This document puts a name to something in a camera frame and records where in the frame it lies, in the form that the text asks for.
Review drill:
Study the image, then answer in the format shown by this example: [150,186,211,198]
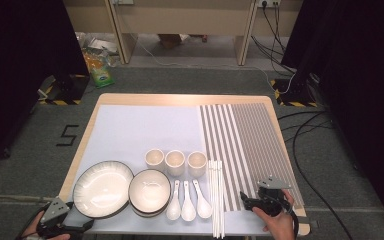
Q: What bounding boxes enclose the white ceramic cup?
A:
[144,148,166,173]
[186,150,208,178]
[164,149,186,177]

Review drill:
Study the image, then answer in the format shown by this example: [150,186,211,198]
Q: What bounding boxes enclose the black stand base hazard tape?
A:
[38,73,91,106]
[269,77,319,108]

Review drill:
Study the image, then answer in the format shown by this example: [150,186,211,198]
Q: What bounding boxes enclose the long curved black floor cable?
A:
[292,111,353,240]

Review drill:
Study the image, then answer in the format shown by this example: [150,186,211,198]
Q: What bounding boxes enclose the green orange snack bag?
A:
[82,48,116,89]

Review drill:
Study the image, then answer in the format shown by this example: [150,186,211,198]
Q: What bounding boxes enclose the striped grey placemat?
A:
[198,102,305,213]

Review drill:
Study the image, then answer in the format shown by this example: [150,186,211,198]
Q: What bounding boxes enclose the black power cable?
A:
[250,34,297,75]
[261,3,286,53]

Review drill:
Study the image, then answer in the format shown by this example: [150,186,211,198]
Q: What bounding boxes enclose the clear plastic bags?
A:
[75,31,120,68]

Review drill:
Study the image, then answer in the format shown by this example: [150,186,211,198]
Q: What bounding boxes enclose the white plate dark rim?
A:
[72,160,135,220]

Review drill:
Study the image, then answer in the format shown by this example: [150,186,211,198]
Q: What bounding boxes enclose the white ceramic spoon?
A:
[180,180,197,222]
[165,179,182,221]
[192,179,213,220]

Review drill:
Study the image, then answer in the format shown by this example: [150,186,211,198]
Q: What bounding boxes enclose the black curtain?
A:
[0,0,90,171]
[280,0,384,234]

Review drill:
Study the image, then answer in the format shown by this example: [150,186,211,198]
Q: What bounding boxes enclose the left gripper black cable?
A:
[14,203,47,240]

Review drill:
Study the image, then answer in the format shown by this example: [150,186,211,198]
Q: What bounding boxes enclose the person's right hand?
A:
[252,189,297,240]

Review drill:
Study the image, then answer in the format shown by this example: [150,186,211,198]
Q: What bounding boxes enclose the cardboard box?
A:
[157,33,190,50]

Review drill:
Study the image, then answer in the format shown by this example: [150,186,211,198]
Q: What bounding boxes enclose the pale blue table mat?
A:
[61,104,306,237]

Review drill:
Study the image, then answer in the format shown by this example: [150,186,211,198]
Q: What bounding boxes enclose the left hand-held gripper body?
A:
[35,197,81,238]

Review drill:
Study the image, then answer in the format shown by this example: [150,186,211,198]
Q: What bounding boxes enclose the white cable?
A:
[129,32,297,95]

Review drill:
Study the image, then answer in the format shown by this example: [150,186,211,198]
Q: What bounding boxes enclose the beige desk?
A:
[62,0,304,67]

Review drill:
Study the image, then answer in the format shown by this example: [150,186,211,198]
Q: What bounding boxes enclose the bundle of white chopsticks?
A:
[207,159,226,240]

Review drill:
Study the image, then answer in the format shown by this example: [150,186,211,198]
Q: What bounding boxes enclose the white wall socket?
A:
[256,0,282,8]

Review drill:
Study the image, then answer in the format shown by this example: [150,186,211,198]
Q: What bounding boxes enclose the person's left hand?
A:
[21,212,71,240]

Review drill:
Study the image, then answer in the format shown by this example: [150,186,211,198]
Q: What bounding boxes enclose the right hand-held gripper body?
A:
[256,175,292,218]

